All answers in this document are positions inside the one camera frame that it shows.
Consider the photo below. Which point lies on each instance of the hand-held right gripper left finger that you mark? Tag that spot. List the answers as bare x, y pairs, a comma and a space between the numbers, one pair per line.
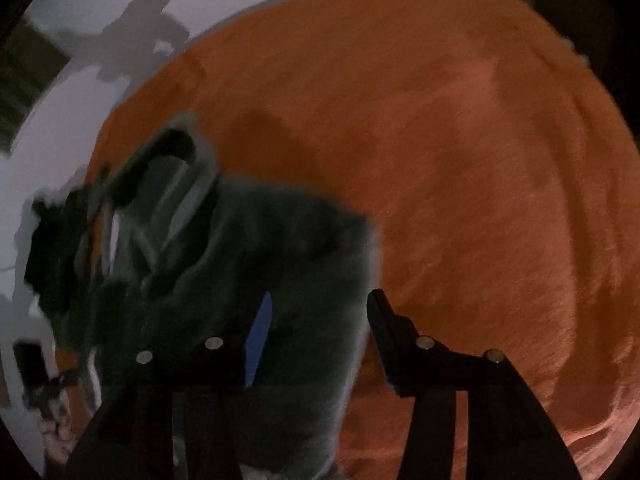
260, 335

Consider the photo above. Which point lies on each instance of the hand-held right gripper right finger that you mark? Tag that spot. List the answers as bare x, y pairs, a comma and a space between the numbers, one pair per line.
385, 340

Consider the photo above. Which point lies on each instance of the grey fleece sweater pink stripes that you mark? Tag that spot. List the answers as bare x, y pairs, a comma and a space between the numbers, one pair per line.
280, 240

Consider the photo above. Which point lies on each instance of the person's left hand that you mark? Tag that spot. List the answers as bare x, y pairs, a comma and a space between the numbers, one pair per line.
57, 435

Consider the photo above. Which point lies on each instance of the orange fleece blanket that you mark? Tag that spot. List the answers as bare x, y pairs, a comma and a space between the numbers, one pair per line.
475, 185

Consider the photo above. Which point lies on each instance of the louvred window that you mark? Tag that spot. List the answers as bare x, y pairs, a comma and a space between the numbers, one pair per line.
25, 75

